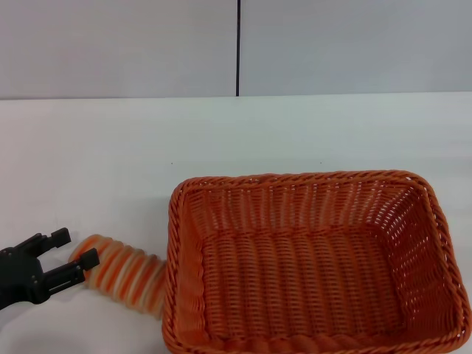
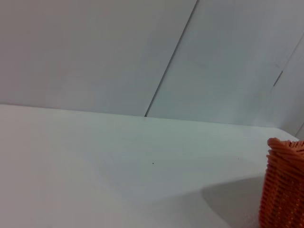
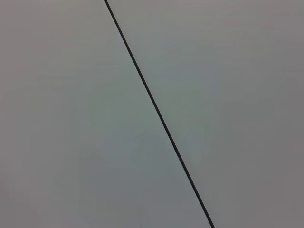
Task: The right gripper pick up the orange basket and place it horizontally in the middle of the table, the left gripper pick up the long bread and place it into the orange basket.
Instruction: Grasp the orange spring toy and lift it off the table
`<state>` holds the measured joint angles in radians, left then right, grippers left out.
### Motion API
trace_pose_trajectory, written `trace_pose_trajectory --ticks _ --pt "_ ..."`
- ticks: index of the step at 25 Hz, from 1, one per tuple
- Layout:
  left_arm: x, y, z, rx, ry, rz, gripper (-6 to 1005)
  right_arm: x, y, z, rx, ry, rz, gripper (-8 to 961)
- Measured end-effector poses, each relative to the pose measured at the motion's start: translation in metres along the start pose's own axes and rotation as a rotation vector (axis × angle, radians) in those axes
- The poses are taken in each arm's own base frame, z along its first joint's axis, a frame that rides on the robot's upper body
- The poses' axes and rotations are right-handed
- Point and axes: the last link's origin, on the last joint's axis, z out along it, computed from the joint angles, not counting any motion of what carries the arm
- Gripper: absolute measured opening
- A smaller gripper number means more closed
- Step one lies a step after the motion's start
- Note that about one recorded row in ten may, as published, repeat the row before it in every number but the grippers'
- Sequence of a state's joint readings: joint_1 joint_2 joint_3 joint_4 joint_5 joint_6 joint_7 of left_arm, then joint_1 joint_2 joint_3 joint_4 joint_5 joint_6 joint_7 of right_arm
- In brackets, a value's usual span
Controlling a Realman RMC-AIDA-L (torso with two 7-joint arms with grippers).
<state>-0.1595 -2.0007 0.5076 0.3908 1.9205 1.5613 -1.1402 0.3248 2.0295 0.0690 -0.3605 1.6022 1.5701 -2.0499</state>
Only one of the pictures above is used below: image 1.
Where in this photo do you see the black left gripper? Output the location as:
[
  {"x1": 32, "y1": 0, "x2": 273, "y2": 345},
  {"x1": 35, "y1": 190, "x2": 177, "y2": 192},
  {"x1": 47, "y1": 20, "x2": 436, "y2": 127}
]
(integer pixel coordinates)
[{"x1": 0, "y1": 227, "x2": 101, "y2": 311}]

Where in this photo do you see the orange and cream striped bread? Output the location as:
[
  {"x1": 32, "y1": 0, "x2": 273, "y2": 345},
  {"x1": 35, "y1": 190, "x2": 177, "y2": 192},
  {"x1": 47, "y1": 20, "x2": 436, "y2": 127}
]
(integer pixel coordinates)
[{"x1": 69, "y1": 233, "x2": 167, "y2": 320}]

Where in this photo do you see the orange woven plastic basket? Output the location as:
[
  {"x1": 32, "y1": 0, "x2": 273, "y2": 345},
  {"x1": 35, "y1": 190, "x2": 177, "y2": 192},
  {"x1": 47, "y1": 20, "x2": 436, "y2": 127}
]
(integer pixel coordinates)
[{"x1": 161, "y1": 169, "x2": 467, "y2": 354}]

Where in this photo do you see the black vertical wall strip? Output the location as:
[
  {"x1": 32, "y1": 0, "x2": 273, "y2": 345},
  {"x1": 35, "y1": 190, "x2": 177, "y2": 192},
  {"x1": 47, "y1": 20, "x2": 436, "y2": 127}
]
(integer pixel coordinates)
[{"x1": 235, "y1": 0, "x2": 243, "y2": 97}]

